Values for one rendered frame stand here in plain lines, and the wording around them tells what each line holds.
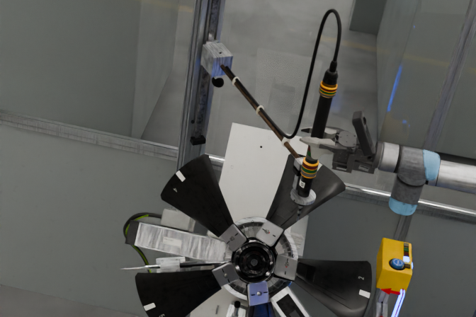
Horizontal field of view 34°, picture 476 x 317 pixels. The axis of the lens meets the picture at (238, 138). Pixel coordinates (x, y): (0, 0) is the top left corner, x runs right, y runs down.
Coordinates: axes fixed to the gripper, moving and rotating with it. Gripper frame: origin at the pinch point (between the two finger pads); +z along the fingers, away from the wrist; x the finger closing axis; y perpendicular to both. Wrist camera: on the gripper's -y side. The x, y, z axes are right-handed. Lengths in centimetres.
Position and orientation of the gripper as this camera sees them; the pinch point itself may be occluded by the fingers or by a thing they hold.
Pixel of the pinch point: (305, 133)
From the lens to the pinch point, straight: 206.0
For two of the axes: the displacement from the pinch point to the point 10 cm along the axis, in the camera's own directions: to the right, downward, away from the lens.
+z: -9.8, -2.0, 0.7
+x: 1.7, -5.4, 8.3
